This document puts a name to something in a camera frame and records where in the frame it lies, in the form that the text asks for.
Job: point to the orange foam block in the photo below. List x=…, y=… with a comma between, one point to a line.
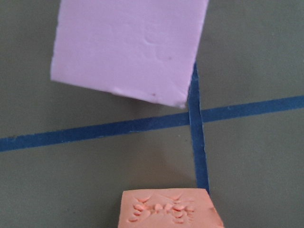
x=168, y=208

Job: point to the pink foam block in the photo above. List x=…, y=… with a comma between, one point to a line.
x=142, y=49

